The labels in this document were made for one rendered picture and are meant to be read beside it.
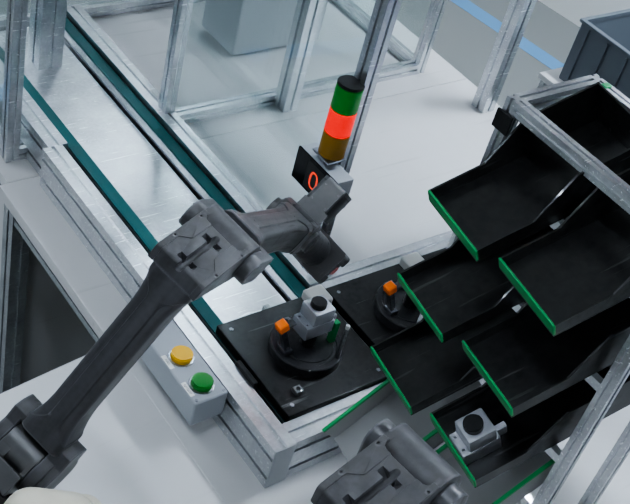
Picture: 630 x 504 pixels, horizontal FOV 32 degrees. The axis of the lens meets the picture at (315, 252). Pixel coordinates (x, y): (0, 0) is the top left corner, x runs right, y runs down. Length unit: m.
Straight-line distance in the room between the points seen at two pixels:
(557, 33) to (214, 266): 4.51
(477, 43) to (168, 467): 3.66
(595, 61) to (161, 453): 2.31
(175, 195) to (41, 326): 0.61
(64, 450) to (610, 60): 2.71
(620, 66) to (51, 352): 2.01
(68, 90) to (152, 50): 0.38
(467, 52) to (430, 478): 4.25
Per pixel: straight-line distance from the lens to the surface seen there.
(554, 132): 1.53
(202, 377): 1.96
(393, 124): 2.92
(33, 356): 2.91
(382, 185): 2.69
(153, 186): 2.43
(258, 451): 1.95
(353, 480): 1.05
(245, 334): 2.06
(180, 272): 1.26
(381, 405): 1.89
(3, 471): 1.45
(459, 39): 5.30
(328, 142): 2.00
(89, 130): 2.56
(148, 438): 2.01
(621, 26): 4.04
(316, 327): 1.99
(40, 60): 2.73
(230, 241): 1.31
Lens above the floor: 2.42
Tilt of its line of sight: 40 degrees down
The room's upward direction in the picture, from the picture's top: 17 degrees clockwise
